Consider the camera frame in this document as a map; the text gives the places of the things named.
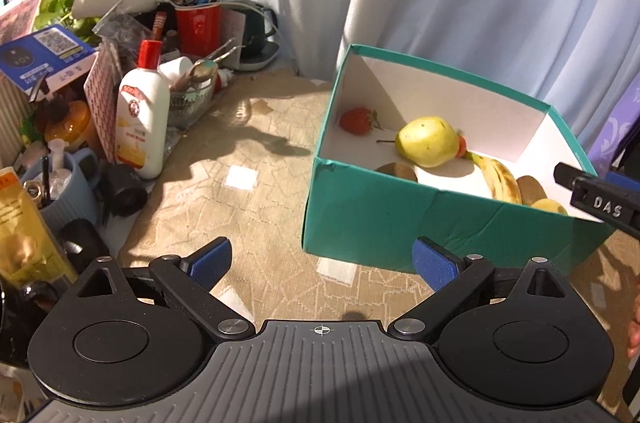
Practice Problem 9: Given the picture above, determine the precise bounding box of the red strawberry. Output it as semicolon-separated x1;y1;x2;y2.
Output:
338;107;382;136

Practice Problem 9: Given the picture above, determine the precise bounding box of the glass bowl with utensils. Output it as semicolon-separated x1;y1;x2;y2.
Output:
158;57;233;130

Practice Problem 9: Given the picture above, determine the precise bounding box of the green plant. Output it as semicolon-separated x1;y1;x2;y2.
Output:
32;0;100;46

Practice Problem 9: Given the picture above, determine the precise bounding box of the person right hand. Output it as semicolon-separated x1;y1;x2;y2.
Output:
626;305;640;359

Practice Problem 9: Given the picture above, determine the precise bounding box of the red cherry tomato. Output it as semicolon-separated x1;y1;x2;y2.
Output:
456;134;468;158

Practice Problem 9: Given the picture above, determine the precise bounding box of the dark green mug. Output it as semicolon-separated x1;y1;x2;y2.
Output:
229;1;280;72

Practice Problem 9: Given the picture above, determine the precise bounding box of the red patterned card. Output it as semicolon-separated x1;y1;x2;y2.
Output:
84;39;122;163

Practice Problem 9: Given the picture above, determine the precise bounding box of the blue QR code box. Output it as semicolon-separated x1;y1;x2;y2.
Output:
1;24;98;95

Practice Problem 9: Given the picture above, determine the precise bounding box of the teal cardboard box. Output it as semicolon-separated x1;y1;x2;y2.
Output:
303;45;612;273

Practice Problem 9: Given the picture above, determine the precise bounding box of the yellow banana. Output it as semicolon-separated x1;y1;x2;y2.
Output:
464;151;522;204

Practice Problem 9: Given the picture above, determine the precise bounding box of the yellow snack packet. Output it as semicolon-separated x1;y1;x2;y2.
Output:
0;168;77;292

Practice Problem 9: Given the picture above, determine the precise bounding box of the orange jar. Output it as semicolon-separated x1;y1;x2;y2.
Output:
44;100;101;154

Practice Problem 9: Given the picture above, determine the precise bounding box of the purple paper bag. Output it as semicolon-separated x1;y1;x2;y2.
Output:
588;74;640;175

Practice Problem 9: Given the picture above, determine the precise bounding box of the red pen cup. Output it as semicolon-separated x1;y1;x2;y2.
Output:
175;3;221;57

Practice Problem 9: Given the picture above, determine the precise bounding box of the yellow orange mango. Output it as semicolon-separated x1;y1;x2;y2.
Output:
530;198;567;215

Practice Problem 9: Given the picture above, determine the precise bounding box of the black round cap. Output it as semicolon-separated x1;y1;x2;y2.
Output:
99;164;149;221

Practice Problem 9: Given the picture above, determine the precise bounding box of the green yellow pear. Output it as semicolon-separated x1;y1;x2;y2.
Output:
378;117;460;169

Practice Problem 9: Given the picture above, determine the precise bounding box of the brown kiwi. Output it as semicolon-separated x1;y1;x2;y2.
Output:
516;175;547;206
376;162;418;183

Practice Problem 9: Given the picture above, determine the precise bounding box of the white lotion bottle red cap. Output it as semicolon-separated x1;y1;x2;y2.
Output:
115;40;170;180

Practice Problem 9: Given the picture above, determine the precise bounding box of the blue grey mug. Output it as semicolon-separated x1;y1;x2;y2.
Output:
40;148;100;233

